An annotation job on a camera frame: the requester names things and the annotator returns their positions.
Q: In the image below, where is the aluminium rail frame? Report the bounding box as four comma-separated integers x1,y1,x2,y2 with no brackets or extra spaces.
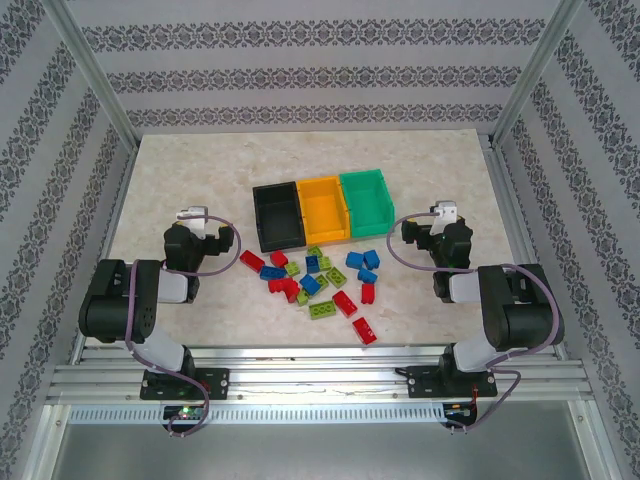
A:
47,343,594,407

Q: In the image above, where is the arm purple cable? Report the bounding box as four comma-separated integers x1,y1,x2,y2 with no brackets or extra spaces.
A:
122,212,244,439
387,211,566,435

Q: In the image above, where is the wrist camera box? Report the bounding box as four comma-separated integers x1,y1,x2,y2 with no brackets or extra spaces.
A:
175,205,209,240
433,199,460,227

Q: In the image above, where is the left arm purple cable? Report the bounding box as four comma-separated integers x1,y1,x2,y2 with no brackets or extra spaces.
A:
122,212,244,439

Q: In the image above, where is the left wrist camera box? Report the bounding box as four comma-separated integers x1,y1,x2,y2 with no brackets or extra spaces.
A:
175,205,209,240

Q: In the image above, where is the perforated metal cable duct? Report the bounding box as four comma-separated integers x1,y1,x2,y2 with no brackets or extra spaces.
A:
67,403,447,425

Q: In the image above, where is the long red lego brick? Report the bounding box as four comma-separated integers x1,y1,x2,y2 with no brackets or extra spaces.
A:
352,316,378,345
332,290,360,320
239,249,266,272

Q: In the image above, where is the yellow plastic bin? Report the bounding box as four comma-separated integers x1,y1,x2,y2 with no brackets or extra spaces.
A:
295,175,351,246

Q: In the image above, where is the aluminium side rail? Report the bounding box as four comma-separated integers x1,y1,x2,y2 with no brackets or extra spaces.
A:
484,132,574,364
69,142,144,364

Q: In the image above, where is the aluminium corner post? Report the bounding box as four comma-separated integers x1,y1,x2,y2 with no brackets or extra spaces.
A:
42,0,140,149
492,0,586,149

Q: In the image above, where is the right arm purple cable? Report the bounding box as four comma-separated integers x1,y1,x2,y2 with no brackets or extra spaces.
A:
387,211,566,435

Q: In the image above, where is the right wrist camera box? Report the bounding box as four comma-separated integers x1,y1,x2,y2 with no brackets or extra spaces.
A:
433,199,460,227

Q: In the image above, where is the green plastic bin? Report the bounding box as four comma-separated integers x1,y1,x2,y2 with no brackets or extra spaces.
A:
339,168,396,239

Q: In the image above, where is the grey metal shelf panel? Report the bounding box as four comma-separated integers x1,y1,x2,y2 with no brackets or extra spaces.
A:
49,403,601,480

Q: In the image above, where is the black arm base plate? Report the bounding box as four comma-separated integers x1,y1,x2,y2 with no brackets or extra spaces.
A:
139,368,230,401
407,364,499,400

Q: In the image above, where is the black plastic bin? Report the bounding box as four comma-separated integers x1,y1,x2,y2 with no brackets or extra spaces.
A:
252,181,307,254

